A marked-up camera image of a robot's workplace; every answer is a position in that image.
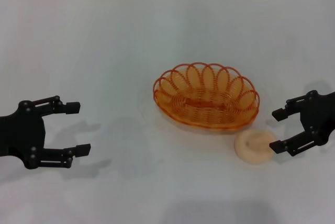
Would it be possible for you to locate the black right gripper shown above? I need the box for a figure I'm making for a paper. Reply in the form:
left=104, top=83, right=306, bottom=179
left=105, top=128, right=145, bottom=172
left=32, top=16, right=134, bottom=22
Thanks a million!
left=269, top=89, right=335, bottom=157

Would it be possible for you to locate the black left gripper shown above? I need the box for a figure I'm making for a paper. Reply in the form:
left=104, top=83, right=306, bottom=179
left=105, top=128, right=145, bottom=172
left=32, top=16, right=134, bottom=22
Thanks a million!
left=0, top=94, right=92, bottom=170

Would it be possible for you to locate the orange wire-weave oval basket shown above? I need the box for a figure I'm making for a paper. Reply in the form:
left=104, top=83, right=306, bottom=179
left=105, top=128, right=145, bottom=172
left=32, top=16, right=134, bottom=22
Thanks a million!
left=152, top=62, right=261, bottom=135

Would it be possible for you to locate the round beige bread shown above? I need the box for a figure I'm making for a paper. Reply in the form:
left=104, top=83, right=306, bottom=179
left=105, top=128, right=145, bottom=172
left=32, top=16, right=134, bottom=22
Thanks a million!
left=234, top=129, right=277, bottom=164

